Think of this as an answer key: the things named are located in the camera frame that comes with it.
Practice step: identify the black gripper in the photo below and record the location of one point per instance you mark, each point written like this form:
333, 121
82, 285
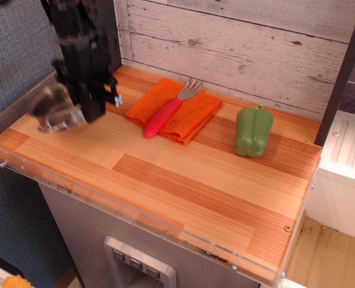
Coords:
86, 61

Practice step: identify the stainless steel pot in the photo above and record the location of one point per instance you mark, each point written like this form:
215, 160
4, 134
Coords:
54, 110

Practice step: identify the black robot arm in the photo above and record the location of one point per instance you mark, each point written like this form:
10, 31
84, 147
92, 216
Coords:
86, 32

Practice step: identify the clear acrylic table guard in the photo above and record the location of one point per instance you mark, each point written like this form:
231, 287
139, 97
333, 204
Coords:
239, 211

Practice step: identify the orange folded cloth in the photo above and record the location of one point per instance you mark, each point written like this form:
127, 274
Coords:
188, 118

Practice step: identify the grey cabinet with dispenser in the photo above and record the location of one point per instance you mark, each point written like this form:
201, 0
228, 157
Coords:
112, 252

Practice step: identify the green bell pepper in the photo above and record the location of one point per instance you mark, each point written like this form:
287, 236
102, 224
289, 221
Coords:
253, 125

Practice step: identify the yellow black object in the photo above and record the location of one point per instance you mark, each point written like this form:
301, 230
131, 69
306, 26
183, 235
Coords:
16, 281

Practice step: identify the white sink drainboard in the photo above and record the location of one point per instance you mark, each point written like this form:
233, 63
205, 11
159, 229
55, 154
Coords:
338, 154

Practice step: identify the dark left vertical post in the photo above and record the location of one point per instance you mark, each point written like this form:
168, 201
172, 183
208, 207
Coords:
109, 22

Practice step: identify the dark vertical post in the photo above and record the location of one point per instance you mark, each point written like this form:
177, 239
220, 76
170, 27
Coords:
109, 22
337, 93

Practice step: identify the fork with pink handle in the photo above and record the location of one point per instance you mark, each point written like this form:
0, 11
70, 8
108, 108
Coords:
159, 118

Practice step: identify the dark right vertical post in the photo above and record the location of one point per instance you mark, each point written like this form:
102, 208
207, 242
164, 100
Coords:
337, 93

